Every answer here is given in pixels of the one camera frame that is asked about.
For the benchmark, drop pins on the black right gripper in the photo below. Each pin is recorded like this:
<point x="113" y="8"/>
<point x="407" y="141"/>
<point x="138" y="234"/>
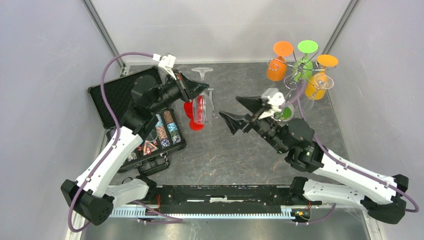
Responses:
<point x="235" y="121"/>

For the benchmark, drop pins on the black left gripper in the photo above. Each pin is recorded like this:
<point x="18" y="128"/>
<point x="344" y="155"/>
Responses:
<point x="190" y="88"/>

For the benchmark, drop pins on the red plastic wine glass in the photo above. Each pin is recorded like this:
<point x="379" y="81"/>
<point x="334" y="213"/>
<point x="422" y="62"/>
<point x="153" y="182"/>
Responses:
<point x="190" y="116"/>

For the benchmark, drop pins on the clear wine glass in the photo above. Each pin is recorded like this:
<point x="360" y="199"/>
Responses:
<point x="319" y="85"/>
<point x="203" y="107"/>

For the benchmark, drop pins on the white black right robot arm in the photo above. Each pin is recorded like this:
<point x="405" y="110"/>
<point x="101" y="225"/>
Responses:
<point x="381" y="196"/>

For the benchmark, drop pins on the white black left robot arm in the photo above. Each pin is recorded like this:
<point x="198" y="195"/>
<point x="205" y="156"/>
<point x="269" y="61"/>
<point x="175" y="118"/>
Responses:
<point x="91" y="195"/>

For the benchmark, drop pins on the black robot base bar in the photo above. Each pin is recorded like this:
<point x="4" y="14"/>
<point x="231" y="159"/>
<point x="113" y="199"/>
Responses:
<point x="224" y="199"/>

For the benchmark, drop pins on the orange plastic wine glass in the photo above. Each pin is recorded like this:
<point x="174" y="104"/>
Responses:
<point x="277" y="67"/>

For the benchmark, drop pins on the green plastic wine glass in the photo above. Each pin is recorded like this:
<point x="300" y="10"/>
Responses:
<point x="303" y="68"/>

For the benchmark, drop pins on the yellow plastic wine glass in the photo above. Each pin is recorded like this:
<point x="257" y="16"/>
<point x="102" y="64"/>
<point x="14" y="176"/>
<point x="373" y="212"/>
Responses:
<point x="324" y="63"/>

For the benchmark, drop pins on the blue poker chip row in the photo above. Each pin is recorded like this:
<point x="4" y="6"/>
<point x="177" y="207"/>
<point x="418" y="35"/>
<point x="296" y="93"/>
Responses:
<point x="174" y="132"/>

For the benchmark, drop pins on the clear round dealer button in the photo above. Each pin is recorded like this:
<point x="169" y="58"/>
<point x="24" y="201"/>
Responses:
<point x="153" y="135"/>

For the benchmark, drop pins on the orange poker chip row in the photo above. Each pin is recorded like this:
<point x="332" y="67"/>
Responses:
<point x="164" y="136"/>

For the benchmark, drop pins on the triangular red dice holder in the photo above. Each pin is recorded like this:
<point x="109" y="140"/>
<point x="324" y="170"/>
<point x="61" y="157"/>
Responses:
<point x="148" y="148"/>

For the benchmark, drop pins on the black poker chip case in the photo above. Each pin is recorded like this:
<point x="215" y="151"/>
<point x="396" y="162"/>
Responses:
<point x="127" y="109"/>

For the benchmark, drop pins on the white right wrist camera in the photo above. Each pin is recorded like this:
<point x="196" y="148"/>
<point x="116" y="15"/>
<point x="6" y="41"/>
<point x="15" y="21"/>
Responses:
<point x="272" y="98"/>

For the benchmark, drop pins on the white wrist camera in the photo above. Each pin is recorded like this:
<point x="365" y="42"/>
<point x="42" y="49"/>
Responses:
<point x="272" y="98"/>
<point x="166" y="63"/>

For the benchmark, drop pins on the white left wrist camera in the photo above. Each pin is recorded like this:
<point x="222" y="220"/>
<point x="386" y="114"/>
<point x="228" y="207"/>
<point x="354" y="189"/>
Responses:
<point x="166" y="63"/>

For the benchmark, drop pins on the chrome wire glass rack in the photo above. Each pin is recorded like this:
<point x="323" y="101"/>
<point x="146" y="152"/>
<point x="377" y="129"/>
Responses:
<point x="305" y="85"/>

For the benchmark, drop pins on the aluminium frame rail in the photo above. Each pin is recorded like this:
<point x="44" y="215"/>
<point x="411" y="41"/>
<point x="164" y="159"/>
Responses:
<point x="101" y="27"/>

